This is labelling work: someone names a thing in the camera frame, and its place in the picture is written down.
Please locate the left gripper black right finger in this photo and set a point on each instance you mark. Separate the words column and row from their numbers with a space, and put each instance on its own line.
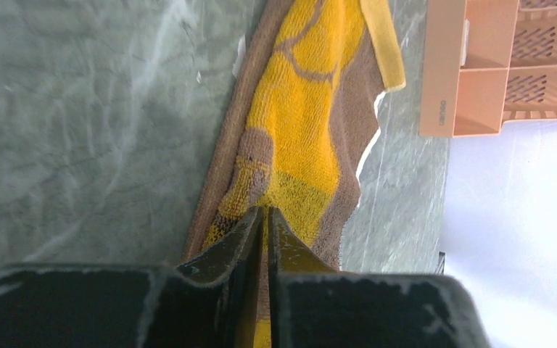
column 314, row 305

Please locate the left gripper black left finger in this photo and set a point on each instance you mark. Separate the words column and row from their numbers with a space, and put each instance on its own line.
column 209, row 301

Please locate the brown yellow towel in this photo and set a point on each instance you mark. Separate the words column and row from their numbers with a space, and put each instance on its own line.
column 301, row 121

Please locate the orange file organizer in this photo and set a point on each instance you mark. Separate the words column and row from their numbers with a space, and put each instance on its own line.
column 487, row 63

